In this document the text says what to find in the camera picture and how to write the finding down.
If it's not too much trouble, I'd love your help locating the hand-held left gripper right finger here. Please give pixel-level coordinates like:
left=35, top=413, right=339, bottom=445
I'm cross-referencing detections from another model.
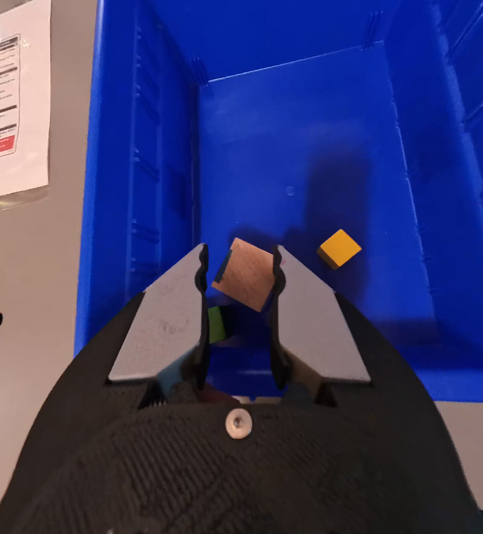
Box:
left=270, top=245, right=371, bottom=390

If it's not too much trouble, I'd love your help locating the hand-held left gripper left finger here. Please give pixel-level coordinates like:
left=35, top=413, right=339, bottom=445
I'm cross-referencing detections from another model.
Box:
left=108, top=243, right=210, bottom=390

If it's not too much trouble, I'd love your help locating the blue cube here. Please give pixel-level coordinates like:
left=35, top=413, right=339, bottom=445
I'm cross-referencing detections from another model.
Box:
left=211, top=238, right=276, bottom=313

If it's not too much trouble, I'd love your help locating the green cube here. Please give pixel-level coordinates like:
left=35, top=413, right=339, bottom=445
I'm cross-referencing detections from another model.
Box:
left=207, top=306, right=228, bottom=344

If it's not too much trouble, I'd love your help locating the yellow cube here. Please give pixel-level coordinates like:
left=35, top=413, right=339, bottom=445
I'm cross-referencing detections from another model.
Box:
left=317, top=229, right=362, bottom=270

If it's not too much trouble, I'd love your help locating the blue plastic bin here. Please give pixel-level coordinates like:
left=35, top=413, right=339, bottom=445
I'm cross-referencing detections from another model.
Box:
left=75, top=0, right=483, bottom=404

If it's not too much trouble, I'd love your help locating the laminated paper sheet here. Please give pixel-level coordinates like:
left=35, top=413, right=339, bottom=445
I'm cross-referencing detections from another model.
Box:
left=0, top=0, right=53, bottom=216

